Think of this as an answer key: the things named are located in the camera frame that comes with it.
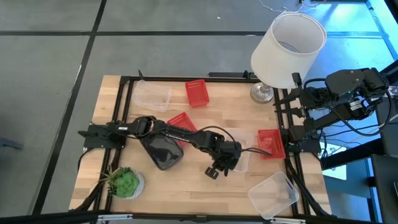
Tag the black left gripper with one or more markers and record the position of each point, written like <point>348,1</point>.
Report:
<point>228,154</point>

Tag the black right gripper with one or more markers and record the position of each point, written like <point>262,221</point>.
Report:
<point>314,98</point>

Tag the clear plastic basket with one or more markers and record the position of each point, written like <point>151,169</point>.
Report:
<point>152,96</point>
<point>247,140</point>
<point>273,196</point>

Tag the red mesh plastic basket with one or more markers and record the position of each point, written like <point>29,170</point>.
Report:
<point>196,93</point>
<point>270,144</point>
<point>183,119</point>

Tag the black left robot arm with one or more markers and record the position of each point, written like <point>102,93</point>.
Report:
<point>174,134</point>

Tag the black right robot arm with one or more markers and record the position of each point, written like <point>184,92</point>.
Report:
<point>345,81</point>

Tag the white shade silver table lamp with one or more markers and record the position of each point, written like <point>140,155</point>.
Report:
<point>280,62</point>

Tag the black diagonal desk leg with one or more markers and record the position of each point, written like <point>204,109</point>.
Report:
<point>351,154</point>

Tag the green succulent in white pot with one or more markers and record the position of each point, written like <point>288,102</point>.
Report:
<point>126,185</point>

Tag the black box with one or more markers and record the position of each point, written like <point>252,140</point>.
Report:
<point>385,189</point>

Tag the black horizontal rig beam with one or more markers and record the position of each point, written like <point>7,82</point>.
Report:
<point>46,218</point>

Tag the grey floor object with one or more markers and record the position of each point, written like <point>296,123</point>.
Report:
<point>11,144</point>

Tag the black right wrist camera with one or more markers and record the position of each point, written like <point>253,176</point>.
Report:
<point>297,79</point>

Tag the black bracket behind frame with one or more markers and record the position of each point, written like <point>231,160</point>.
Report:
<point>224,74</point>

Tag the silver metal bracket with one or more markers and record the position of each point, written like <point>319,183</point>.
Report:
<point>115,217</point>
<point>287,221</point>

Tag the black aluminium table frame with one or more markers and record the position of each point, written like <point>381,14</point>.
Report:
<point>174,79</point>

